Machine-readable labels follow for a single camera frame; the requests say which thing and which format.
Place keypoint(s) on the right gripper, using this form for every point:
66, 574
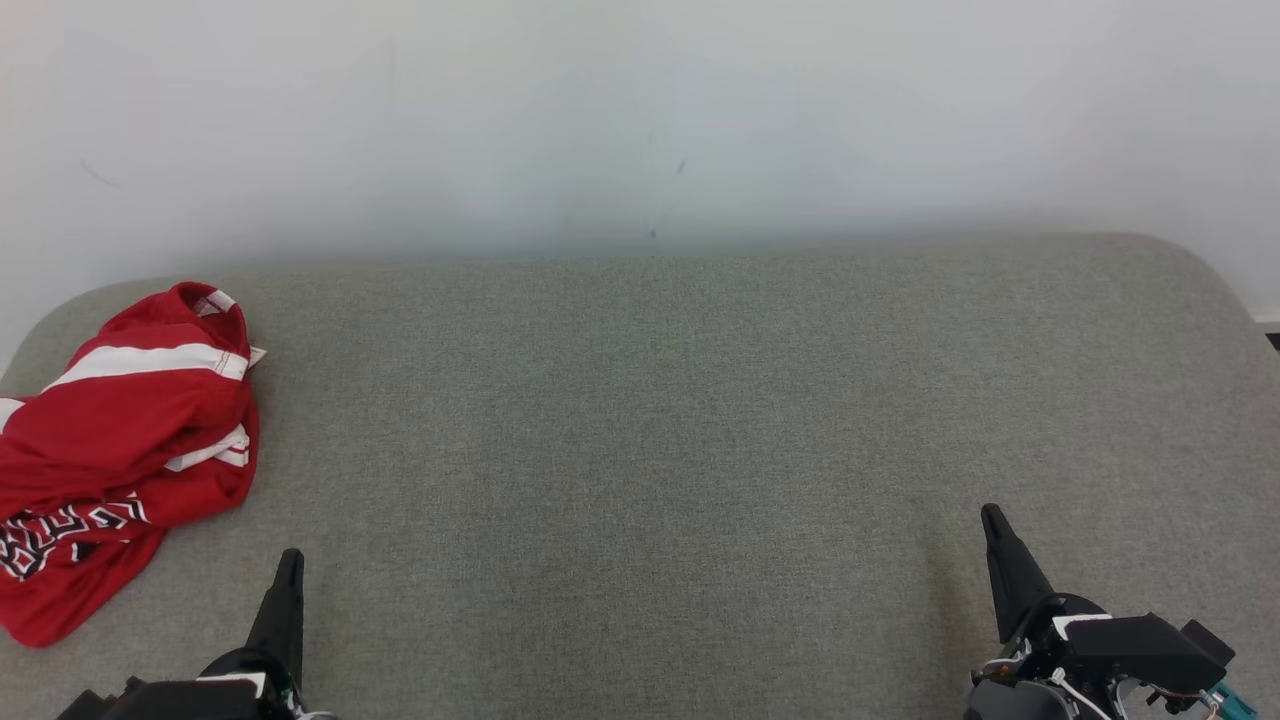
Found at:
1035, 660

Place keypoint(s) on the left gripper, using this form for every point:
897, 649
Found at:
275, 690

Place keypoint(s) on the red Bulls basketball jersey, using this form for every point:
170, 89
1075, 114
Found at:
80, 600

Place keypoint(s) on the red basketball shorts white band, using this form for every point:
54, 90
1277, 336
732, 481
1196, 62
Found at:
150, 365

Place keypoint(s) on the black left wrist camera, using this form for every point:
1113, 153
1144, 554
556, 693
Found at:
170, 702

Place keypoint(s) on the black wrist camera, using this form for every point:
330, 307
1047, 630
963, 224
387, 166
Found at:
1140, 648
170, 702

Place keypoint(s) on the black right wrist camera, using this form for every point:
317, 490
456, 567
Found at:
1140, 648

